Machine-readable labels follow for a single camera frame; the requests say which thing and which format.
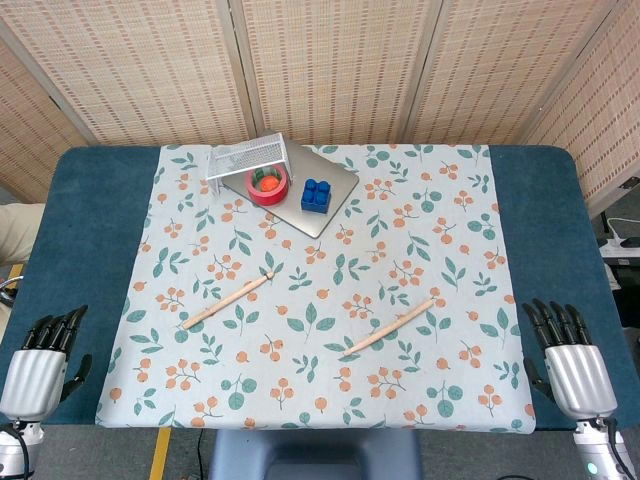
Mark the orange ball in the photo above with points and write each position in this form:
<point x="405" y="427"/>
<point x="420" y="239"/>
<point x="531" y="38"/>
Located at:
<point x="270" y="184"/>

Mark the red tape roll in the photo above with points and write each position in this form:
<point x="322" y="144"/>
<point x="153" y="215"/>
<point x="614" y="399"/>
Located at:
<point x="267" y="192"/>

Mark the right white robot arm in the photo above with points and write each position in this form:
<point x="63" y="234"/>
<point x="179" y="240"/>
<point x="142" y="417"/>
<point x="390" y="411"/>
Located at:
<point x="600" y="450"/>

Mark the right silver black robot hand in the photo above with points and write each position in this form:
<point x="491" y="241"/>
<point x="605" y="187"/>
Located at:
<point x="580" y="380"/>

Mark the white power strip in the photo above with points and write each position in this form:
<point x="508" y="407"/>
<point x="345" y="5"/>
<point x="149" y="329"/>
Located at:
<point x="622" y="244"/>

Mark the woven folding screen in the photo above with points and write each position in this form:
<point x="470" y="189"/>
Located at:
<point x="320" y="70"/>

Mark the blue toy building block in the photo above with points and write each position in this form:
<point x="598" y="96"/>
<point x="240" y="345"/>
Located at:
<point x="316" y="196"/>

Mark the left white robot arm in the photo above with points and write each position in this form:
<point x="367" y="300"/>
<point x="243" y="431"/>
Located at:
<point x="15" y="450"/>

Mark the floral leaf print tablecloth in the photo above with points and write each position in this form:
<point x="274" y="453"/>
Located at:
<point x="320" y="300"/>

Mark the person in beige clothing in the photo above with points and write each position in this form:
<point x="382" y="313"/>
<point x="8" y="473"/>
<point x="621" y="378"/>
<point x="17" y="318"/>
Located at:
<point x="17" y="232"/>

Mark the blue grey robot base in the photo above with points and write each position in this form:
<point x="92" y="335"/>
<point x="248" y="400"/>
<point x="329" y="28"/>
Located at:
<point x="315" y="455"/>

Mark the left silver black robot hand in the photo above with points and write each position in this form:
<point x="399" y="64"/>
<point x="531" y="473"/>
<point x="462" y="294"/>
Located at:
<point x="32" y="377"/>

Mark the wooden drumstick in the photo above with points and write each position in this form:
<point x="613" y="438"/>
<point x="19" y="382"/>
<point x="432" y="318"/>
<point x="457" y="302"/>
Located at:
<point x="387" y="328"/>
<point x="227" y="300"/>

